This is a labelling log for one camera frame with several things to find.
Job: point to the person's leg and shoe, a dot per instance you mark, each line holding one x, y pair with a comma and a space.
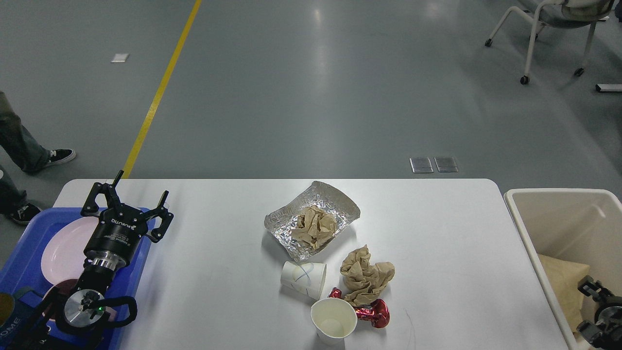
22, 147
14, 203

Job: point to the white paper cup upright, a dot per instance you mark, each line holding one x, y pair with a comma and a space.
334, 320

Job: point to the white office chair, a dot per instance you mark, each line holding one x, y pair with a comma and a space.
564, 14

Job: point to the person's far leg and shoe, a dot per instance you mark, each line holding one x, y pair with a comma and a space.
22, 147

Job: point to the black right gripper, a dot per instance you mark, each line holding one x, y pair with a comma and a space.
606, 332

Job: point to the beige plastic bin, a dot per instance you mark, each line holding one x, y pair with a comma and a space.
575, 225

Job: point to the blue plastic tray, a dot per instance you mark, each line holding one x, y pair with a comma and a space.
23, 268

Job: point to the crumpled brown paper in foil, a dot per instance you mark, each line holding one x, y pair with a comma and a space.
314, 227

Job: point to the red foil wrapper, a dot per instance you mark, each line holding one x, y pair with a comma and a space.
376, 313

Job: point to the left metal floor socket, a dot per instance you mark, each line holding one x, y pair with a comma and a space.
421, 165

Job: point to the white paper scrap on floor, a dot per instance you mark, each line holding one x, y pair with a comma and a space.
120, 58

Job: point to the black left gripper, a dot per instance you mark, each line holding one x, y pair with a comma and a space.
115, 236

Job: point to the metal floor socket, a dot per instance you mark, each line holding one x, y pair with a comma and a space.
421, 165
446, 164

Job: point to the right metal floor socket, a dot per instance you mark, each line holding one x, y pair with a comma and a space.
446, 164

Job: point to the white bar on floor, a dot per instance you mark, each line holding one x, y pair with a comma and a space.
609, 88

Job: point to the pink plate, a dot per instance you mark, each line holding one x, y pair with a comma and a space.
63, 257

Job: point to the person's near leg and shoe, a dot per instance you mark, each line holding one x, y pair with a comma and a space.
14, 203

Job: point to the aluminium foil tray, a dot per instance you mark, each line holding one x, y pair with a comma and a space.
281, 222

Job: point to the patterned paper cup lying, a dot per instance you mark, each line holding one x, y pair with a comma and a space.
307, 278

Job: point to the pink mug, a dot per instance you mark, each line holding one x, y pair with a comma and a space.
64, 289

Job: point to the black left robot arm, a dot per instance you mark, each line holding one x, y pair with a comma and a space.
78, 319

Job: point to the dark blue mug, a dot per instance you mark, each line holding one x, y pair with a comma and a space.
14, 313

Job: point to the brown paper bag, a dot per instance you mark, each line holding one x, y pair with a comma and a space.
564, 277

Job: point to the brown paper ball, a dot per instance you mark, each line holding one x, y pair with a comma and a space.
365, 281

